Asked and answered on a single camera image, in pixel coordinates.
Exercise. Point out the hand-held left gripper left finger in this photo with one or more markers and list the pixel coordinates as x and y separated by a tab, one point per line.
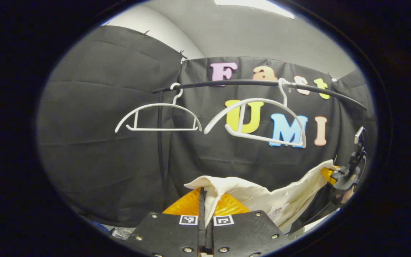
202	214

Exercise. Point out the cream button shirt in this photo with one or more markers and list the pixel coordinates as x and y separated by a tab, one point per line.
255	196

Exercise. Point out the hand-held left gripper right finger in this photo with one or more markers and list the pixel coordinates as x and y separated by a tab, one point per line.
244	232

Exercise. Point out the black backdrop cloth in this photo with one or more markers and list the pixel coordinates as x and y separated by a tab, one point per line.
102	142

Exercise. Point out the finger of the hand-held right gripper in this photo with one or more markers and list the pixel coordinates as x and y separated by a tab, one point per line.
328	174

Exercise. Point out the ceiling light strip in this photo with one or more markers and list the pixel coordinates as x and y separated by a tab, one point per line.
255	5

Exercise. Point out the white plastic hanger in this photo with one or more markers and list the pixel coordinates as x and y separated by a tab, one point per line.
262	100
159	105

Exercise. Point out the black clothes rack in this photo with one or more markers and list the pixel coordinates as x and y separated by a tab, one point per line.
227	82

